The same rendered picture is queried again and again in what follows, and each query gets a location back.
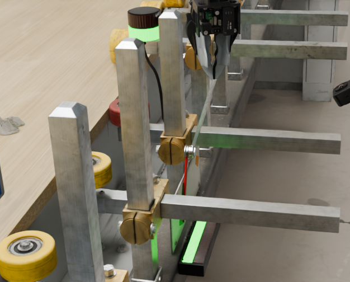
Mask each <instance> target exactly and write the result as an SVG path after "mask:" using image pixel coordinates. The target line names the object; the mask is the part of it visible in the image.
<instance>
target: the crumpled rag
mask: <svg viewBox="0 0 350 282"><path fill-rule="evenodd" d="M23 124H25V123H24V122H23V121H22V120H21V119H20V118H19V117H18V116H12V115H11V116H10V117H6V118H4V119H2V118H1V117H0V135H9V134H11V133H15V132H18V131H20V130H19V128H18V126H20V125H23Z"/></svg>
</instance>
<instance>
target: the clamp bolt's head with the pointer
mask: <svg viewBox="0 0 350 282"><path fill-rule="evenodd" d="M187 152H188V146H187V145H185V149H184V157H185V180H184V192H183V195H185V196H186V186H187V164H188V155H187ZM193 156H194V157H195V156H196V147H194V150H193Z"/></svg>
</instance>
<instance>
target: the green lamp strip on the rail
mask: <svg viewBox="0 0 350 282"><path fill-rule="evenodd" d="M205 224H206V222H200V221H197V223H196V225H195V228H194V231H193V234H192V236H191V239H190V242H189V244H188V247H187V250H186V253H185V255H184V258H183V261H182V262H189V263H192V261H193V258H194V256H195V253H196V250H197V247H198V244H199V241H200V239H201V236H202V233H203V230H204V227H205Z"/></svg>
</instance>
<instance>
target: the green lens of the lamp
mask: <svg viewBox="0 0 350 282"><path fill-rule="evenodd" d="M128 27H129V37H130V38H138V39H139V40H141V41H153V40H157V39H159V26H158V27H155V28H152V29H134V28H131V27H130V26H129V25H128Z"/></svg>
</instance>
